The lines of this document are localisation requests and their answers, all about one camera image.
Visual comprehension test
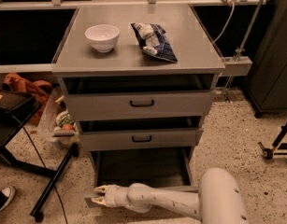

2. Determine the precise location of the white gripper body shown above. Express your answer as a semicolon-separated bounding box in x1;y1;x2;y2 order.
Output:
104;185;130;207

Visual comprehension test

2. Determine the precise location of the grey bottom drawer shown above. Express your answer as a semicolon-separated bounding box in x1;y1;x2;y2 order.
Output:
84;147;200;209

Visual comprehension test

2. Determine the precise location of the grey drawer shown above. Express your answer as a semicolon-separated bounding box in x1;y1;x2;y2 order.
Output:
84;147;200;209
79;116;203;150
64;75;213;120

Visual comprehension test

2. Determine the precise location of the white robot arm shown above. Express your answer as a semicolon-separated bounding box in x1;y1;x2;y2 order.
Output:
91;167;250;224

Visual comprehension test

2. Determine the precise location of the grey middle drawer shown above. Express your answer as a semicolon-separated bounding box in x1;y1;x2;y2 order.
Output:
79;116;203;150

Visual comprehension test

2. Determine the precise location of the grey top drawer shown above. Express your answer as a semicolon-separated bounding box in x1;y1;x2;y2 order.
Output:
64;75;213;120

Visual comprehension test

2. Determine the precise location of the grey drawer cabinet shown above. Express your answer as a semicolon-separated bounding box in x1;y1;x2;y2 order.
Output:
50;3;226;161

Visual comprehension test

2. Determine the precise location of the clear plastic bin with items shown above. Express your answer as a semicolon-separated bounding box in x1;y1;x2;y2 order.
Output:
37;87;79;147

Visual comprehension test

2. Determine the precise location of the black white sneaker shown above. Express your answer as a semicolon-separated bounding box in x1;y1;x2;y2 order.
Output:
0;186;16;212

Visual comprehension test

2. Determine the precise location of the black metal stand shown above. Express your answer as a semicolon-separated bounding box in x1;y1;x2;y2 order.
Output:
0;101;79;223

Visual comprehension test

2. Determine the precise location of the orange fabric bag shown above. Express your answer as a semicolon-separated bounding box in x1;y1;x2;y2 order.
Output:
4;73;53;125

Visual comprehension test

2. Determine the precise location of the white ceramic bowl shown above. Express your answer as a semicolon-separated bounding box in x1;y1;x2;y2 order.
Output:
85;24;120;53

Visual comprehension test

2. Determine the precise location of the black tripod with wheel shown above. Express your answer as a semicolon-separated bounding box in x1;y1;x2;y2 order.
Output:
258;122;287;160

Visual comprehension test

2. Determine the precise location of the blue white chip bag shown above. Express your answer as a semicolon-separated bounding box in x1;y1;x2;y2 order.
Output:
131;22;178;63

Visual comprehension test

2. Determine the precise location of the dark grey cabinet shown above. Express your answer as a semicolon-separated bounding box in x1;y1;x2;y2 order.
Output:
243;0;287;118

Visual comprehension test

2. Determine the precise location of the metal clamp pole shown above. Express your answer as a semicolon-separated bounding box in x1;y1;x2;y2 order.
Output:
222;0;264;102

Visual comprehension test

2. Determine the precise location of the black floor cable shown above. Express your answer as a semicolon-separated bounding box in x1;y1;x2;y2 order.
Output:
11;115;69;224

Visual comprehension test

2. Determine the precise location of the white power cable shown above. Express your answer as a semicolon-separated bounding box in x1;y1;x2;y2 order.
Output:
211;2;237;45

